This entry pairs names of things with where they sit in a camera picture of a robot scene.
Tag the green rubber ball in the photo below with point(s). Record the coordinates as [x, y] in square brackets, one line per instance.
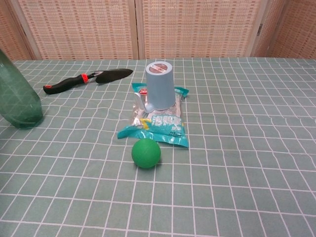
[146, 153]

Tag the green checked tablecloth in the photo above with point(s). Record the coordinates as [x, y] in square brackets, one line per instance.
[234, 148]

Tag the teal snack bag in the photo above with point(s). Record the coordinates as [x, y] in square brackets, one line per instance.
[163, 133]

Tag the bamboo folding screen panel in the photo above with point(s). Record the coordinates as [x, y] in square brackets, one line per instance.
[86, 29]
[291, 29]
[197, 29]
[12, 37]

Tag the green translucent bottle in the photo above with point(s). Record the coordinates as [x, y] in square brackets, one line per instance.
[19, 98]

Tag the light blue plastic cup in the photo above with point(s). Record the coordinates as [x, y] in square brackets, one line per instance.
[159, 89]

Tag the metal screen hinge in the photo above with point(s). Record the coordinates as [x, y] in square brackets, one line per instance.
[259, 29]

